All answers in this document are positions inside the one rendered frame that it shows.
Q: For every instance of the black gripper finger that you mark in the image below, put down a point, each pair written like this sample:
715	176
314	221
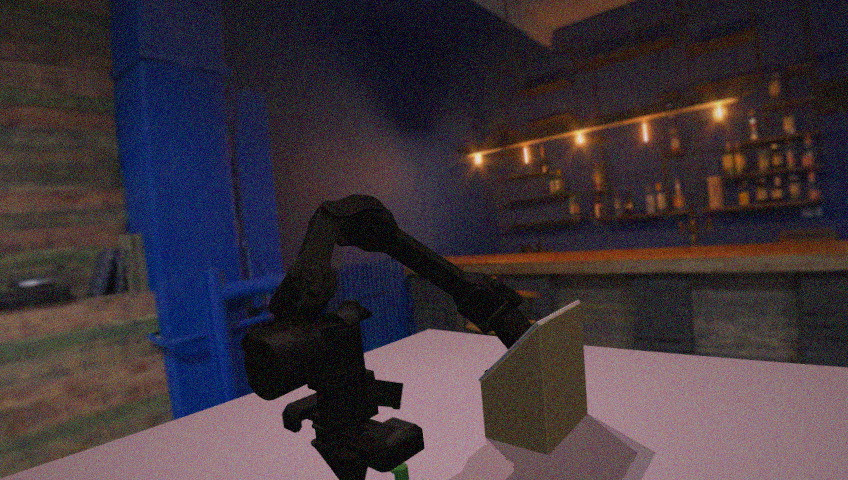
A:
325	451
349	464

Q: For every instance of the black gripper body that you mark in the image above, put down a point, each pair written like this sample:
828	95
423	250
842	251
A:
339	408

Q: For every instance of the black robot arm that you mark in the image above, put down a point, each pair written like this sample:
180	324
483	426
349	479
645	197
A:
294	351

